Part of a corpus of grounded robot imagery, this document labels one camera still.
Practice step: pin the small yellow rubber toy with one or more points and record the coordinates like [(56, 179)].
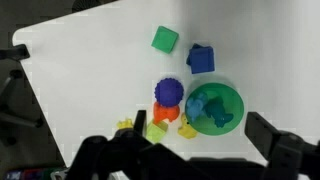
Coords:
[(125, 124)]

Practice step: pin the light blue rubber elephant toy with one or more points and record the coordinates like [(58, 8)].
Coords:
[(196, 106)]

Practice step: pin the green plastic bowl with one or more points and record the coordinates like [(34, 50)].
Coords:
[(230, 96)]

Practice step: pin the multicoloured object under table edge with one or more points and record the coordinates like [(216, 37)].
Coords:
[(30, 174)]

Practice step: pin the purple spiky ball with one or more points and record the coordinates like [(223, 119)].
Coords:
[(169, 92)]

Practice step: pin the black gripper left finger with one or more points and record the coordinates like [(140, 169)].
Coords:
[(110, 156)]

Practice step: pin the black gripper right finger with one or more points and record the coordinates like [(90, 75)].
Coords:
[(286, 150)]

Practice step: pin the black tripod stand legs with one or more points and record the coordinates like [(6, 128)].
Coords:
[(13, 116)]

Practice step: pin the blue soft cube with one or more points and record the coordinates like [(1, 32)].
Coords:
[(201, 60)]

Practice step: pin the dark blue rubber animal toy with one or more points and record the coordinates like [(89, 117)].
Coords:
[(218, 113)]

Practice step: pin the yellow-green soft cube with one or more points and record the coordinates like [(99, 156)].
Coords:
[(156, 132)]

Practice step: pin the orange rubber animal toy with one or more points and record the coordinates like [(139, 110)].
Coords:
[(165, 113)]

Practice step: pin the green soft cube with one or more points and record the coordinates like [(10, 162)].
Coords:
[(164, 40)]

